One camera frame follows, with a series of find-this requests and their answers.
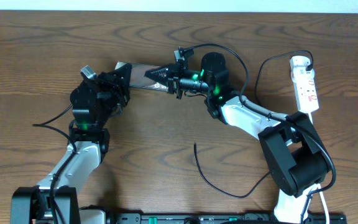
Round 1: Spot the Galaxy smartphone with bronze screen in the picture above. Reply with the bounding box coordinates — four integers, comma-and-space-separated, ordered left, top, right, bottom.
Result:
124, 63, 168, 92

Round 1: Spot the black USB charging cable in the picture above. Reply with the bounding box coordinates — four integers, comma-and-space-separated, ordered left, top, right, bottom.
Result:
193, 50, 314, 199

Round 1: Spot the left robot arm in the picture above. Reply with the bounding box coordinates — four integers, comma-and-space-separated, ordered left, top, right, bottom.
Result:
10, 63, 132, 223

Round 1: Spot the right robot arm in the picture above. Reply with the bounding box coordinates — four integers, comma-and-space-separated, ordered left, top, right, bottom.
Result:
144, 50, 336, 223

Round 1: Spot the white USB charger plug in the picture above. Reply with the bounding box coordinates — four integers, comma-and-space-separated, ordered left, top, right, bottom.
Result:
290, 55, 315, 83

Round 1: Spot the white power strip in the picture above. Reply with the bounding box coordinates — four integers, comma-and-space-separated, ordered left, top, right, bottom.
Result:
293, 78, 319, 113

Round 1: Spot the black right camera cable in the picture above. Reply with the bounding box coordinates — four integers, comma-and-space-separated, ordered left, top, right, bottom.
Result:
178, 43, 337, 224

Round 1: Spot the black camera cable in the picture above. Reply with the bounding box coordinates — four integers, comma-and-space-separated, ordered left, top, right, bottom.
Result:
32, 104, 77, 224
178, 43, 337, 224

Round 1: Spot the black left camera cable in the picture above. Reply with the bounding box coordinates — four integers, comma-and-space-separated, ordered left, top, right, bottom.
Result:
32, 104, 77, 224

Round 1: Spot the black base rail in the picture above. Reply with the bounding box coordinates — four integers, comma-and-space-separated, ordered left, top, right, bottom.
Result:
110, 212, 347, 224

